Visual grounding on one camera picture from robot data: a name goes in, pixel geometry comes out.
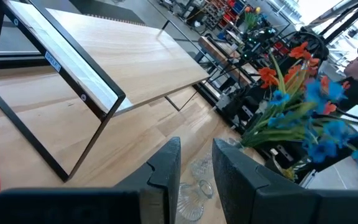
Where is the diamond-cut clear glass vase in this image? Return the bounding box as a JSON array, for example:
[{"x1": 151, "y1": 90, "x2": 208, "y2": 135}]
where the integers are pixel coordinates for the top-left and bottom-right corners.
[{"x1": 190, "y1": 136, "x2": 248, "y2": 183}]

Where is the storage rack with coloured bins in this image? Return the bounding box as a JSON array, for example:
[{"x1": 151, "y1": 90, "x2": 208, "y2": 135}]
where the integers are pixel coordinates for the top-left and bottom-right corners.
[{"x1": 202, "y1": 0, "x2": 249, "y2": 31}]

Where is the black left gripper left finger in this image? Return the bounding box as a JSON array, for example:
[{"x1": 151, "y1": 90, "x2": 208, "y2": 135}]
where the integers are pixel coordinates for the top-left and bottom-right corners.
[{"x1": 0, "y1": 136, "x2": 181, "y2": 224}]

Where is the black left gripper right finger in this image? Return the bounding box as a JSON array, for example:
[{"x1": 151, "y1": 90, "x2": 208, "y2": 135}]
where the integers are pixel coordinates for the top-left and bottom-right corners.
[{"x1": 212, "y1": 138, "x2": 358, "y2": 224}]

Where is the person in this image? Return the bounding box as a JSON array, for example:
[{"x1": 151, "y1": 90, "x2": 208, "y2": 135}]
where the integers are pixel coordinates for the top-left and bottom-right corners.
[{"x1": 336, "y1": 46, "x2": 358, "y2": 113}]

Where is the wooden shelf with black frame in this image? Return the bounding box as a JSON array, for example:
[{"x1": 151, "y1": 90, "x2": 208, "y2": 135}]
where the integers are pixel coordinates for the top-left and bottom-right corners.
[{"x1": 0, "y1": 0, "x2": 211, "y2": 183}]

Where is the ribbed clear glass vase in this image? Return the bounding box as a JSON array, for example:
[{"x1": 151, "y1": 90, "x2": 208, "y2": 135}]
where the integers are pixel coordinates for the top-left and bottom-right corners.
[{"x1": 176, "y1": 179, "x2": 214, "y2": 222}]

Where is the wooden workbench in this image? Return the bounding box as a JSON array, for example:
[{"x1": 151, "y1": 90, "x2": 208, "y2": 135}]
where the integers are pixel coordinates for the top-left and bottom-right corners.
[{"x1": 197, "y1": 35, "x2": 262, "y2": 88}]

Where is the orange and blue flower bunch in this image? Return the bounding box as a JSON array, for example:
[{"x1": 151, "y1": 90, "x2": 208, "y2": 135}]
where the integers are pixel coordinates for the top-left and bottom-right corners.
[{"x1": 239, "y1": 41, "x2": 358, "y2": 182}]

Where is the black mat with hazard edge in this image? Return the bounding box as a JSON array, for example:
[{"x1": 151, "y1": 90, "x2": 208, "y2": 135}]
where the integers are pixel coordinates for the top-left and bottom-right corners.
[{"x1": 69, "y1": 0, "x2": 146, "y2": 26}]

